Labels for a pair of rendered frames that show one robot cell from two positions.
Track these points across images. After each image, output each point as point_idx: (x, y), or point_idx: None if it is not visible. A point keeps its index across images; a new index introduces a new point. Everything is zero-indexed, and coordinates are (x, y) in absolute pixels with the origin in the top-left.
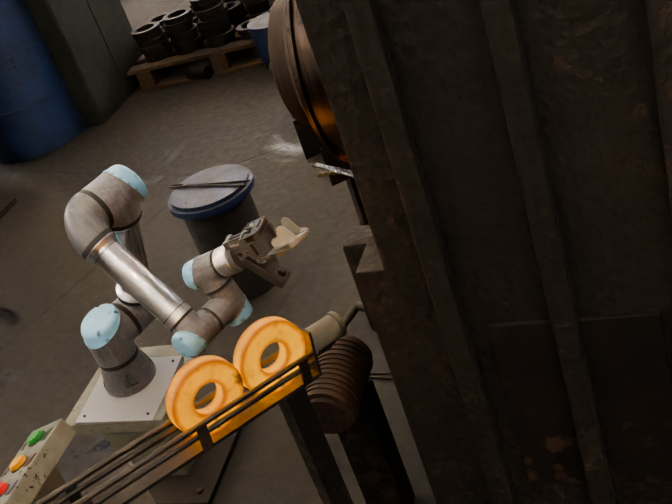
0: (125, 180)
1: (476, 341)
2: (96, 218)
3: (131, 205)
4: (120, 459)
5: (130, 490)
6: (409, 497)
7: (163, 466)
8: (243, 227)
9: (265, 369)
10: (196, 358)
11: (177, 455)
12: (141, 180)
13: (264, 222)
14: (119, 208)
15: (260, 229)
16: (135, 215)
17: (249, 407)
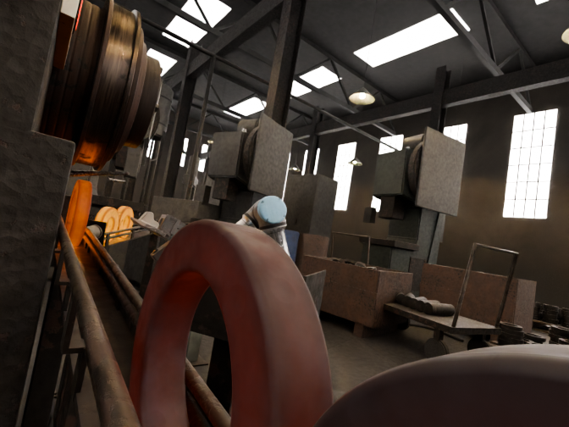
0: (260, 200)
1: None
2: (251, 207)
3: (256, 214)
4: (144, 229)
5: (135, 233)
6: (55, 413)
7: (129, 235)
8: (179, 219)
9: (108, 230)
10: (126, 207)
11: (128, 235)
12: (260, 205)
13: (165, 215)
14: (254, 210)
15: (162, 215)
16: (259, 224)
17: (112, 240)
